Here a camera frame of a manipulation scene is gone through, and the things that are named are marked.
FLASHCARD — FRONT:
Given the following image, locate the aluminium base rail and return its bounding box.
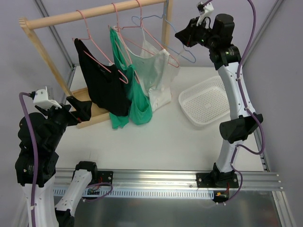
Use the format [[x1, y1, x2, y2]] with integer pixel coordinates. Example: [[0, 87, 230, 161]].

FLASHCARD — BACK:
[[54, 168, 284, 191]]

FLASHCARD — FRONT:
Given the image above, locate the black tank top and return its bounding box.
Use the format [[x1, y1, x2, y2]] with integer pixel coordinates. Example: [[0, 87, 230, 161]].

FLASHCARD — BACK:
[[74, 38, 131, 116]]

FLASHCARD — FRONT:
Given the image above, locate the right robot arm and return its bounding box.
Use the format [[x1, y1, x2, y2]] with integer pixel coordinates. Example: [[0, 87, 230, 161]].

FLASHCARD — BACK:
[[175, 14, 263, 188]]

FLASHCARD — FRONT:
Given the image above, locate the pink wire hanger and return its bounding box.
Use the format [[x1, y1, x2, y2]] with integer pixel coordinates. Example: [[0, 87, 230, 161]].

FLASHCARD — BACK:
[[76, 10, 129, 84], [117, 0, 180, 69], [108, 2, 140, 85]]

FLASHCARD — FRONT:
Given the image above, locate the white tank top on pink hanger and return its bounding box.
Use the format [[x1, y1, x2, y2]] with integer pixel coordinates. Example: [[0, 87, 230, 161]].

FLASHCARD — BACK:
[[123, 42, 181, 112]]

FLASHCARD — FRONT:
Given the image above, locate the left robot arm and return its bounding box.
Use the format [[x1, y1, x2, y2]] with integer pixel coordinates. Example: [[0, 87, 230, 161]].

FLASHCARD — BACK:
[[15, 92, 98, 227]]

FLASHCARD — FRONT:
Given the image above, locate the wooden clothes rack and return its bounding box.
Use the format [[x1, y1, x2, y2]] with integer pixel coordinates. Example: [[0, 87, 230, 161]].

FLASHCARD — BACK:
[[18, 0, 174, 130]]

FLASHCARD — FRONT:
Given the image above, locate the white perforated plastic basket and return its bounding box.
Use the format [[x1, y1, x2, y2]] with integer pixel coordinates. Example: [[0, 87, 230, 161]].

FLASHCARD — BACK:
[[178, 76, 230, 127]]

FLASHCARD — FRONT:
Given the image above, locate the white tank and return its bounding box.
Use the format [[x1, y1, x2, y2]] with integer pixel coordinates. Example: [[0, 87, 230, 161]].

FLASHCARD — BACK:
[[123, 42, 181, 112], [140, 27, 167, 58]]

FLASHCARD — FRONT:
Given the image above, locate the green tank top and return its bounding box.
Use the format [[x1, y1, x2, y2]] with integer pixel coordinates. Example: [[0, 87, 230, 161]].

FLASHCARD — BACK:
[[109, 27, 152, 129]]

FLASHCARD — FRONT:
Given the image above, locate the white slotted cable duct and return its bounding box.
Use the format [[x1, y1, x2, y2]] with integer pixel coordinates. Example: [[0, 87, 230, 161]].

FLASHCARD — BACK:
[[53, 186, 214, 200]]

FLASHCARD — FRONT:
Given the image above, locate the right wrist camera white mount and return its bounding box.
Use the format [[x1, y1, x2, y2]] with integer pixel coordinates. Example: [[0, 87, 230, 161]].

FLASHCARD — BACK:
[[196, 0, 214, 26]]

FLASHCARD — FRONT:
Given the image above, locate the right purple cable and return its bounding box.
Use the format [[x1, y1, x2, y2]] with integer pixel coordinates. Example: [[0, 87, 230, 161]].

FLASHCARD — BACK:
[[205, 0, 266, 204]]

